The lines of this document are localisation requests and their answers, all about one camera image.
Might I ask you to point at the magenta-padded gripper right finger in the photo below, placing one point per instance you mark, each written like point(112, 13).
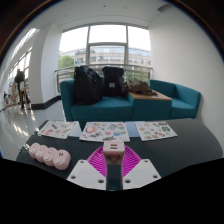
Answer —
point(143, 173)

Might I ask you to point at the sticker sheet with red items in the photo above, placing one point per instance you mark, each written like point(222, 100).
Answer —
point(56, 129)

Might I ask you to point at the brown jacket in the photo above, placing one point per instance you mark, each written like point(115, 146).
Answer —
point(140, 87)

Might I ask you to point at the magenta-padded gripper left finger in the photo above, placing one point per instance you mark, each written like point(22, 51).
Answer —
point(85, 173)

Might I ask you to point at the wooden sofa table top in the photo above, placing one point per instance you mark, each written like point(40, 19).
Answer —
point(155, 97)

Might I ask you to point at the black backpack with white label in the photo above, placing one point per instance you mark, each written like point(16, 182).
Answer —
point(113, 81)

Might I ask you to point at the person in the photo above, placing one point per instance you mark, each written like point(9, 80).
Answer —
point(19, 80)

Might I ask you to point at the large colourful sticker sheet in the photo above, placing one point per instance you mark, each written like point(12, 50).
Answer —
point(105, 131)

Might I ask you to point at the small pink charger block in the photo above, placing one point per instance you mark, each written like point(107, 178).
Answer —
point(113, 151)

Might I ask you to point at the sticker sheet with green items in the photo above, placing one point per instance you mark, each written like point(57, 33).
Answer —
point(156, 130)

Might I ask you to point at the metal balcony railing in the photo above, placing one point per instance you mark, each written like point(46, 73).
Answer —
point(65, 71)

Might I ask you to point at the teal sofa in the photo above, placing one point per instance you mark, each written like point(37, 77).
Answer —
point(103, 111)

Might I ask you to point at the large black backpack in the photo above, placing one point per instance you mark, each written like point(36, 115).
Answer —
point(86, 86)

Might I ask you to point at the pink power strip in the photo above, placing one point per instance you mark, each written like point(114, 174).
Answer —
point(50, 156)

